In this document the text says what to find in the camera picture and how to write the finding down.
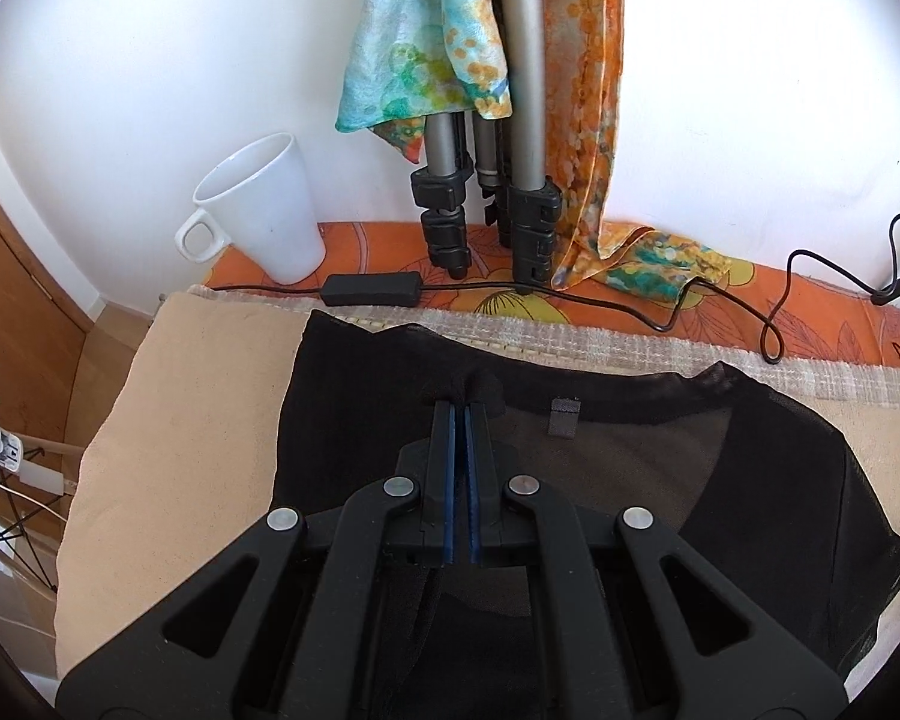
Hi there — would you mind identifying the black sheer garment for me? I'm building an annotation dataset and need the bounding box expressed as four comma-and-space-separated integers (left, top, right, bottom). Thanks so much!
272, 312, 900, 673

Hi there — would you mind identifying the beige pillow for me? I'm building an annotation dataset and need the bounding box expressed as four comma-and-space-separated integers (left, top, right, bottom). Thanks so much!
55, 289, 900, 671

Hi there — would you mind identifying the beige woven blanket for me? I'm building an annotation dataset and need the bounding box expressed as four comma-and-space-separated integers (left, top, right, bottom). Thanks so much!
186, 283, 900, 415

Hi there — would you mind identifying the wooden door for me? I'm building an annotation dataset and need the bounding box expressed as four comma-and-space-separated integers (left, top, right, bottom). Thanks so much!
0, 205, 92, 440

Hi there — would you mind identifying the orange floral bed sheet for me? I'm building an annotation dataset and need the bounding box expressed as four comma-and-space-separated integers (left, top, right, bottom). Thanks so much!
202, 219, 900, 377

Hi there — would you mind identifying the white ceramic mug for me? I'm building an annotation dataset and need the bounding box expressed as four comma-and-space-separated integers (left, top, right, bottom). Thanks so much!
173, 132, 326, 284

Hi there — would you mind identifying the grey tripod with black clamps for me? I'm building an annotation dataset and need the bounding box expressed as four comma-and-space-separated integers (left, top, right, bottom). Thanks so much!
411, 0, 562, 294

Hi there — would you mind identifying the teal floral silk scarf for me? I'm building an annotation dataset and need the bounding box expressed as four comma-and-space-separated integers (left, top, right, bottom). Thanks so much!
334, 0, 512, 163

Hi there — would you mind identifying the orange dotted silk scarf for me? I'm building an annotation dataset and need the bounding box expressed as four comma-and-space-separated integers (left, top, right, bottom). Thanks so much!
543, 0, 731, 305

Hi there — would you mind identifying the white charger with cable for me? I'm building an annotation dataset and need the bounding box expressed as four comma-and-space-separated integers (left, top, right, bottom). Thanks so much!
0, 427, 76, 496

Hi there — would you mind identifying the black power cable with adapter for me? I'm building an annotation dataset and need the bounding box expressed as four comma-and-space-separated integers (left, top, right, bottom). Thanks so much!
207, 213, 900, 368

